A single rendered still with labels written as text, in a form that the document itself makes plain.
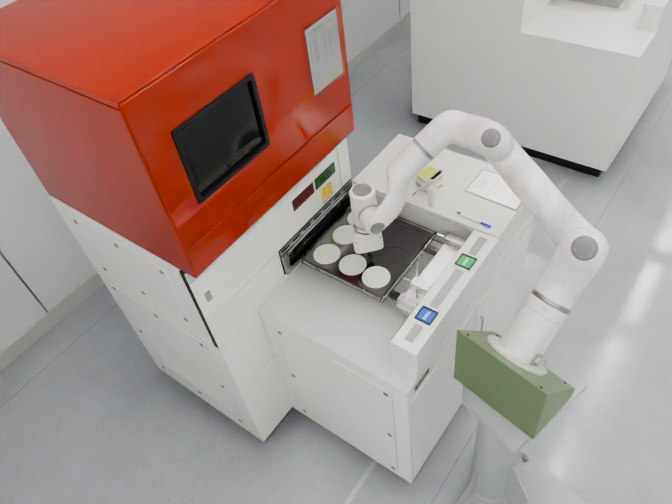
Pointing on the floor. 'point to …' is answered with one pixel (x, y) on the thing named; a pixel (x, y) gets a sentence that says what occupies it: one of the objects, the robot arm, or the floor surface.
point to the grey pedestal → (511, 457)
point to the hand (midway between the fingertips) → (369, 256)
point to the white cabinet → (373, 434)
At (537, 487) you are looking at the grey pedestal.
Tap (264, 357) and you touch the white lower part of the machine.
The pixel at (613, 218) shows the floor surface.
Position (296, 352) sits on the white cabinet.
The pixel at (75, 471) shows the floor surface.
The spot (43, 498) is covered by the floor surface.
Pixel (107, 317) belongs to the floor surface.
